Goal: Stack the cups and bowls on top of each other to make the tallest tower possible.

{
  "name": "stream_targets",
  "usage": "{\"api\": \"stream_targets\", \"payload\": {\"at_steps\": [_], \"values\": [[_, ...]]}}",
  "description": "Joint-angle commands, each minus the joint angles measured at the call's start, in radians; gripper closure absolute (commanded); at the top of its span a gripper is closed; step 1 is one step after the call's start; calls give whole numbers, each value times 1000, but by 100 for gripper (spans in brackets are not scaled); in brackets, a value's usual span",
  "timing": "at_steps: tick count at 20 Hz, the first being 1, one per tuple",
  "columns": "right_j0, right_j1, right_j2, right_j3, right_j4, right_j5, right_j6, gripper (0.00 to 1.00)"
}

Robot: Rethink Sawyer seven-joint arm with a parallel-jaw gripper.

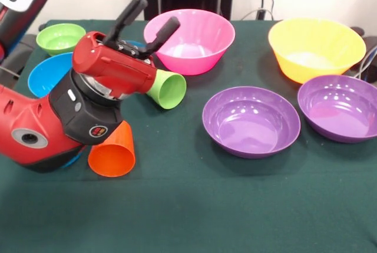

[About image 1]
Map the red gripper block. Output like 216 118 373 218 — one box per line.
72 0 181 100

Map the pink bowl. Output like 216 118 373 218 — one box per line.
143 8 236 76

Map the green cup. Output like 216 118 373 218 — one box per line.
146 69 187 110

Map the orange cup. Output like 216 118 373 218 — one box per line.
87 120 137 178

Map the purple bowl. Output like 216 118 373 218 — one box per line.
297 74 377 143
201 86 302 159

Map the yellow bowl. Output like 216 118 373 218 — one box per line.
267 18 368 85

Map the small blue bowl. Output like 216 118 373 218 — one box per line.
63 151 84 169
125 40 145 50

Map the small green bowl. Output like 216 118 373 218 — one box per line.
35 22 87 57

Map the large blue bowl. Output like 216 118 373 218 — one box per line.
27 52 74 99

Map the black grey equipment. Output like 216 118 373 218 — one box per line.
5 33 38 74

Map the dark green tablecloth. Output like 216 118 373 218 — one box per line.
0 19 377 253

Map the blue cable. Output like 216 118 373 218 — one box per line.
354 45 377 82

